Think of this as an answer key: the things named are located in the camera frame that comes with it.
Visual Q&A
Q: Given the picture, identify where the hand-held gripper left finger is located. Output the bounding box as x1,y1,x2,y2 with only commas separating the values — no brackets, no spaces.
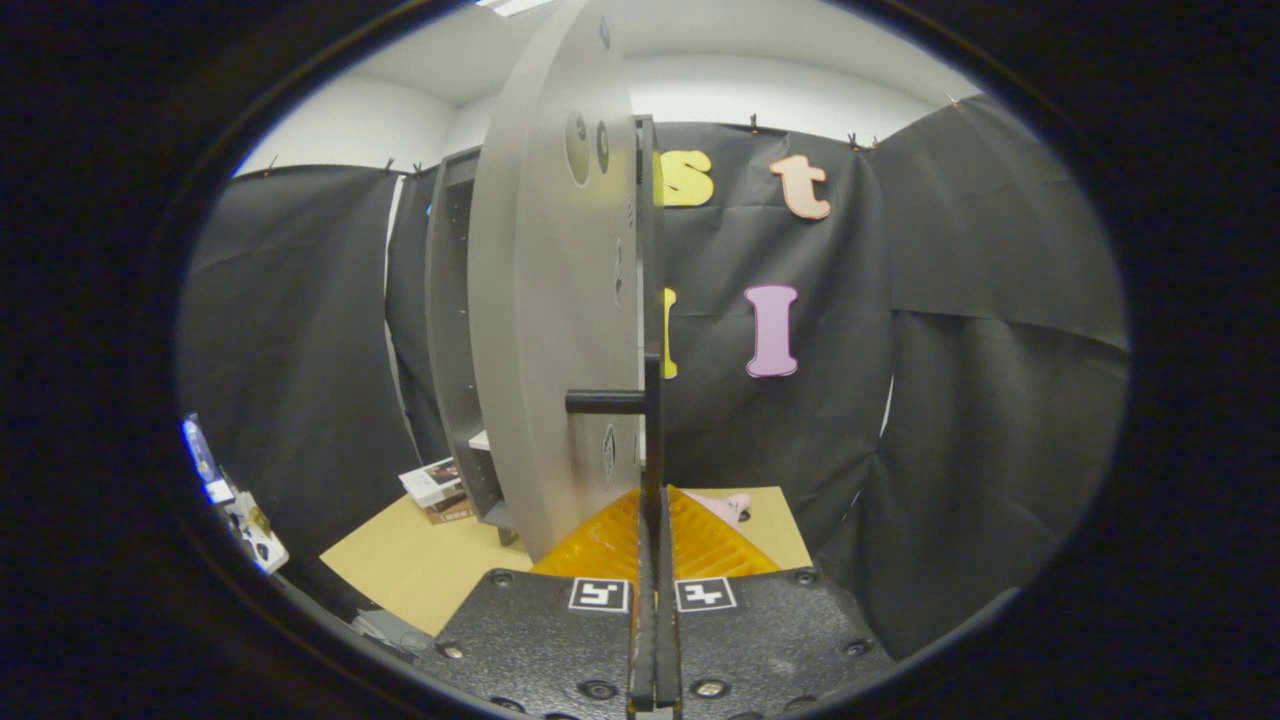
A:
415,355,662,720

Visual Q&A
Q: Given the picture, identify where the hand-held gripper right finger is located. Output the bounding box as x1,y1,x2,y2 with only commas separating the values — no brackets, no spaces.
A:
656,360,896,720

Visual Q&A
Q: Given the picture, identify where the light grey shoe cabinet door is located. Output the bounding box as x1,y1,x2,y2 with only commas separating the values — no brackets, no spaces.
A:
467,0,649,563

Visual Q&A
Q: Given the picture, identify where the grey shoe cabinet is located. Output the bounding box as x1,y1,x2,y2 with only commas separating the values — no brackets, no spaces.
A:
425,115,663,546

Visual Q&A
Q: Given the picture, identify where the pink and green plush toy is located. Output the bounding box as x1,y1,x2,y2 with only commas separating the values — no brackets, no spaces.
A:
688,490,753,524

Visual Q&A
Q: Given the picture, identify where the white book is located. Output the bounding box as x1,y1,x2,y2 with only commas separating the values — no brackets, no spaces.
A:
398,457,467,509

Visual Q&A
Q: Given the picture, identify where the white tray of small items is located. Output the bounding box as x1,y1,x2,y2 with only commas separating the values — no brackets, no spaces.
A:
222,488,291,576

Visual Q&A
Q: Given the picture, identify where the black backdrop cloth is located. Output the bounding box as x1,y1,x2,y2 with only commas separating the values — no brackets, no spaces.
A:
180,95,1131,661

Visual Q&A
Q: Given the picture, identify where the blue round object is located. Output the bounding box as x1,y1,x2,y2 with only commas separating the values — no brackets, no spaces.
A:
183,415,219,483

